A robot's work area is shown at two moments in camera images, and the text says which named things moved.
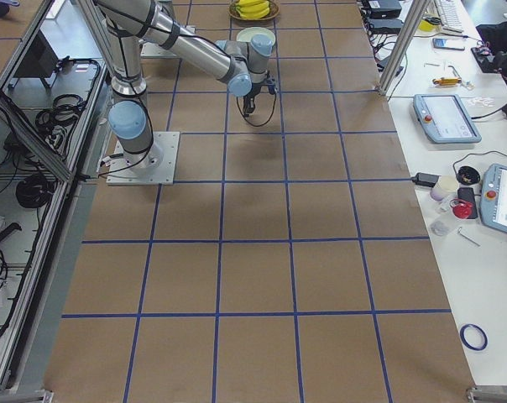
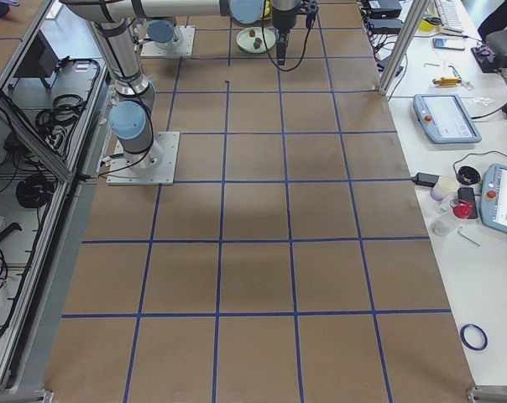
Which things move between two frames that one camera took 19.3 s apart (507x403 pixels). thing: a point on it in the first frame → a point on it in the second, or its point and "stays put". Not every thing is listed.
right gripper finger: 250,105 → 282,53
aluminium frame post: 415,17 stays put
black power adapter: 425,179 stays put
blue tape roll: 467,343 stays put
